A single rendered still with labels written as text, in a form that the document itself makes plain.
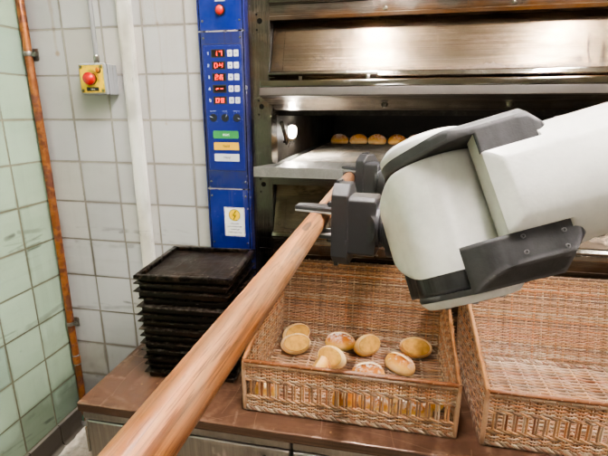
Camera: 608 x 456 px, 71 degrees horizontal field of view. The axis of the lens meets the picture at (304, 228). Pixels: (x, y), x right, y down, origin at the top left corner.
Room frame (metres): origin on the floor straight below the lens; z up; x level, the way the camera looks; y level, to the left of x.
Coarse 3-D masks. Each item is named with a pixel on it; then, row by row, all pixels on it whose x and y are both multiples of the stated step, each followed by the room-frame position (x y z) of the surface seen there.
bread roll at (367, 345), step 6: (366, 336) 1.25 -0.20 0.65; (372, 336) 1.25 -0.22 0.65; (360, 342) 1.22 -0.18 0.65; (366, 342) 1.23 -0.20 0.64; (372, 342) 1.24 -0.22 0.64; (378, 342) 1.25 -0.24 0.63; (354, 348) 1.22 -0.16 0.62; (360, 348) 1.21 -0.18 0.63; (366, 348) 1.21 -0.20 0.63; (372, 348) 1.22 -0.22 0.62; (378, 348) 1.24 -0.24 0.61; (360, 354) 1.20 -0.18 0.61; (366, 354) 1.21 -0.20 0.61; (372, 354) 1.22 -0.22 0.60
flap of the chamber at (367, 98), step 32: (288, 96) 1.31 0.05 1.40; (320, 96) 1.30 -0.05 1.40; (352, 96) 1.28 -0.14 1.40; (384, 96) 1.27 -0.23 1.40; (416, 96) 1.25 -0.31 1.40; (448, 96) 1.24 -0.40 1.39; (480, 96) 1.22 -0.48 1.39; (512, 96) 1.21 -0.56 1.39; (544, 96) 1.20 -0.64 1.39; (576, 96) 1.18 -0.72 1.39
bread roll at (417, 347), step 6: (402, 342) 1.23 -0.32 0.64; (408, 342) 1.23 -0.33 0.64; (414, 342) 1.22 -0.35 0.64; (420, 342) 1.22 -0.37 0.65; (426, 342) 1.22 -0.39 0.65; (402, 348) 1.22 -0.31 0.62; (408, 348) 1.21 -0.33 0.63; (414, 348) 1.21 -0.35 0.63; (420, 348) 1.21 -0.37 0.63; (426, 348) 1.20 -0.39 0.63; (408, 354) 1.21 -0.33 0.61; (414, 354) 1.20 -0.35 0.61; (420, 354) 1.20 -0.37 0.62; (426, 354) 1.20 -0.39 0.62
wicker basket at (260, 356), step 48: (288, 288) 1.41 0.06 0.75; (336, 288) 1.38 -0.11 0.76; (384, 288) 1.35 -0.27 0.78; (384, 336) 1.30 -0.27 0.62; (432, 336) 1.27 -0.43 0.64; (288, 384) 0.96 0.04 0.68; (336, 384) 0.94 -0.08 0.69; (384, 384) 0.91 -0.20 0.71; (432, 384) 0.88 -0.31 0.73; (432, 432) 0.89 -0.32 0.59
